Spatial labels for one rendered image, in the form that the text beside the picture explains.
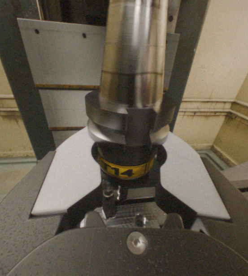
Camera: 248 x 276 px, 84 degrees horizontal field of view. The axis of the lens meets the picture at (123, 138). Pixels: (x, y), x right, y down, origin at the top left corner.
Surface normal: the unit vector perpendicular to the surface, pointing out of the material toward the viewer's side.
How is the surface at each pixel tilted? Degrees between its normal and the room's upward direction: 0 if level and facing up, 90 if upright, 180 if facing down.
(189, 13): 90
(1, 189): 0
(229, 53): 90
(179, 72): 90
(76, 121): 90
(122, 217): 0
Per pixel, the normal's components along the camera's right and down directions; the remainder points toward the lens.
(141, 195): 0.06, -0.85
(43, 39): 0.15, 0.54
